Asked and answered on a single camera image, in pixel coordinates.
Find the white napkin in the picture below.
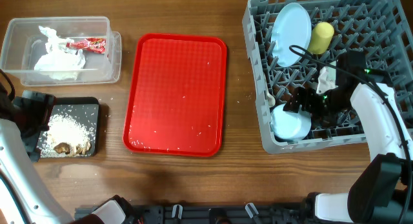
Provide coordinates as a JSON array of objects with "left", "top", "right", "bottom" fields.
[{"left": 34, "top": 26, "right": 86, "bottom": 81}]

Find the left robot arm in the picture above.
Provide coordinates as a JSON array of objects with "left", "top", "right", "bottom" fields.
[{"left": 1, "top": 85, "right": 142, "bottom": 224}]

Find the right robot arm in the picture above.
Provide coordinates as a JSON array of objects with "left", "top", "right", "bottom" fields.
[{"left": 284, "top": 50, "right": 412, "bottom": 224}]

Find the grey dishwasher rack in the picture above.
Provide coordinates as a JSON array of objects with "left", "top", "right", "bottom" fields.
[{"left": 242, "top": 0, "right": 412, "bottom": 154}]

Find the white plastic spoon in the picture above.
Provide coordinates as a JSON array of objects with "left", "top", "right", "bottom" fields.
[{"left": 265, "top": 90, "right": 276, "bottom": 108}]

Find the red snack wrapper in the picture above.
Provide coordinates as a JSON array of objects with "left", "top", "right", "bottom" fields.
[{"left": 66, "top": 37, "right": 106, "bottom": 54}]

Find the red serving tray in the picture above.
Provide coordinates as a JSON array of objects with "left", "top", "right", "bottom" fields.
[{"left": 122, "top": 34, "right": 227, "bottom": 157}]

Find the food scraps and rice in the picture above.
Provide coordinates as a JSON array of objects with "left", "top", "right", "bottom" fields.
[{"left": 38, "top": 114, "right": 96, "bottom": 158}]

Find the black rectangular tray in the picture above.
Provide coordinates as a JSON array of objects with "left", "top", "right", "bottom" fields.
[{"left": 37, "top": 97, "right": 100, "bottom": 157}]

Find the light blue round plate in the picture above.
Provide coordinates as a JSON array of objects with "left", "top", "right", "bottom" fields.
[{"left": 270, "top": 3, "right": 312, "bottom": 67}]

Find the yellow plastic cup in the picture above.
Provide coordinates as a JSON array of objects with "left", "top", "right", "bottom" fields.
[{"left": 307, "top": 22, "right": 335, "bottom": 54}]

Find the green bowl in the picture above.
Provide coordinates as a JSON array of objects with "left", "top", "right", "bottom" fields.
[{"left": 270, "top": 104, "right": 312, "bottom": 141}]

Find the clear plastic waste bin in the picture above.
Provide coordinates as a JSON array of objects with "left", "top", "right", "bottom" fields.
[{"left": 1, "top": 16, "right": 122, "bottom": 86}]

